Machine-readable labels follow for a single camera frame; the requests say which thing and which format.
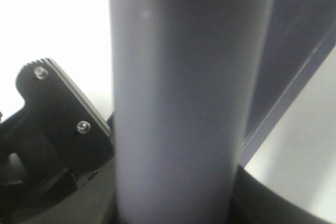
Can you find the purple hand brush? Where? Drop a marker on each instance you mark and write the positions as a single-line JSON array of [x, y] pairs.
[[184, 73]]

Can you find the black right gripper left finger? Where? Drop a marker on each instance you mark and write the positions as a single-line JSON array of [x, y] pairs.
[[33, 177]]

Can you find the purple plastic dustpan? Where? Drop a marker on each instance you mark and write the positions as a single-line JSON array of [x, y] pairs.
[[300, 36]]

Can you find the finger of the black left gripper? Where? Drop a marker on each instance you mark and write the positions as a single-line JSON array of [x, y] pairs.
[[64, 115]]

